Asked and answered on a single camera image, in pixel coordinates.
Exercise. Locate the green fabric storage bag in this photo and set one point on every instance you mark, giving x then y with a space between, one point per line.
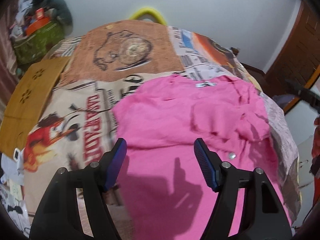
32 48

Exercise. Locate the person's right hand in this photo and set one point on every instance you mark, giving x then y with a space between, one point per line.
315 151

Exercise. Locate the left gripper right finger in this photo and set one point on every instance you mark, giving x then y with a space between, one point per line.
263 216

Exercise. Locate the printed patchwork bedspread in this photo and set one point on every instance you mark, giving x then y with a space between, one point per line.
112 62

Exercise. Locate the yellow foam tube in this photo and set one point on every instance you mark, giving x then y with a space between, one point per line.
151 12

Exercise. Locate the brown perforated cardboard sheet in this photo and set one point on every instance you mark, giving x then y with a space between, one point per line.
27 103

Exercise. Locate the orange box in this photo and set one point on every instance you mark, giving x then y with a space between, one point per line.
37 25

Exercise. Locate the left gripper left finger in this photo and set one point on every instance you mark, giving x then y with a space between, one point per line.
57 216

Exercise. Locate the pink knit garment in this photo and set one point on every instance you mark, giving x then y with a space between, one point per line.
161 183

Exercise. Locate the pink curtain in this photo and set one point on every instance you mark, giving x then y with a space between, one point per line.
9 79

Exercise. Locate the brown wooden door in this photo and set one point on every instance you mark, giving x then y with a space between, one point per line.
299 57

